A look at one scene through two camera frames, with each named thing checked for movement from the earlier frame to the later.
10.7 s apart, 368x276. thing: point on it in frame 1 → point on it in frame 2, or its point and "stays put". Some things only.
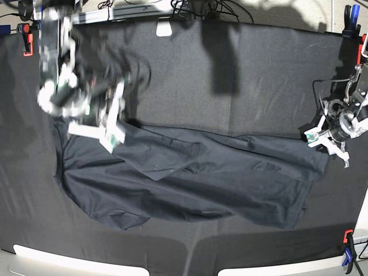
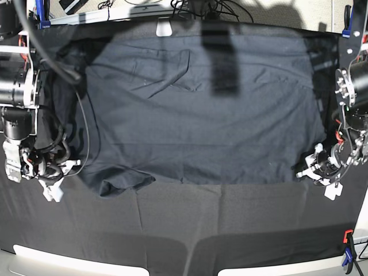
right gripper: (339, 124) → (325, 167)
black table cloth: (245, 78) stays put
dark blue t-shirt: (188, 174) → (191, 109)
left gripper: (110, 133) → (49, 168)
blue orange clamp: (350, 254) stays put
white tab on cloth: (164, 27) stays put
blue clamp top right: (352, 30) stays put
